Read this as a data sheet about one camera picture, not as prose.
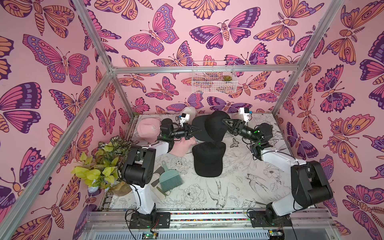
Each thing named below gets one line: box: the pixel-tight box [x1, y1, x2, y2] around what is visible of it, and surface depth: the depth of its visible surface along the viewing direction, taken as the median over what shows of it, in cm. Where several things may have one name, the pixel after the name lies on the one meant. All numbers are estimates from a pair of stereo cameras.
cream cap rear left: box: [181, 106, 198, 121], surface depth 115 cm
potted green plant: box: [71, 136, 133, 197], surface depth 70 cm
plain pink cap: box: [169, 136, 197, 157], surface depth 99 cm
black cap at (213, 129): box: [191, 110, 231, 142], surface depth 83 cm
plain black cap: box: [192, 141, 226, 178], surface depth 92 cm
